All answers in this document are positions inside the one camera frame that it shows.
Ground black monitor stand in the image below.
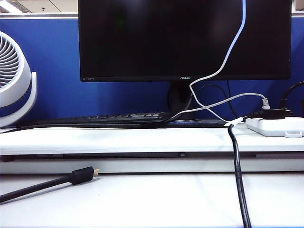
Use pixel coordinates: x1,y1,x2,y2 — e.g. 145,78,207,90
167,82,197,120

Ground black HDMI cable gold plug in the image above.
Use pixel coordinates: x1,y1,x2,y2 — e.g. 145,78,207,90
0,166,100,204

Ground white desk fan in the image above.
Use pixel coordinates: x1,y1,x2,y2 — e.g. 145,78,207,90
0,31,38,128

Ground black Logitech keyboard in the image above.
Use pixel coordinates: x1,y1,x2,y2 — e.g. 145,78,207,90
19,111,171,128

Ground black plug with looped cable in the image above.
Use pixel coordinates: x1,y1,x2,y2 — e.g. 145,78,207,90
279,81,304,112

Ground grey braided network cable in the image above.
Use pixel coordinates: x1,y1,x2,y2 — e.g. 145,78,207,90
166,93,271,122

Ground ceiling light panel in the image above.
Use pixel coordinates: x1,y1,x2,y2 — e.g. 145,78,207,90
0,0,23,15

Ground white power strip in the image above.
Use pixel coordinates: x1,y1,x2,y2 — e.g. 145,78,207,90
245,116,304,138

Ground blue office partition panel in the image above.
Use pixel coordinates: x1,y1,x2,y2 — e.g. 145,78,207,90
0,14,304,119

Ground thin black monitor cable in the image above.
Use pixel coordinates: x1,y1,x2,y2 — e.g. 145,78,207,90
190,80,239,119

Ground white Type-C charging cable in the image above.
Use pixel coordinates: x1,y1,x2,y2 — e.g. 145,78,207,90
189,0,247,126

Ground thick black power cable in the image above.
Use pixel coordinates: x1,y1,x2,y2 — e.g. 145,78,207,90
227,109,287,228

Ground black ASUS computer monitor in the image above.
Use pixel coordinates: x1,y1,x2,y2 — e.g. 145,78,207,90
77,0,292,83

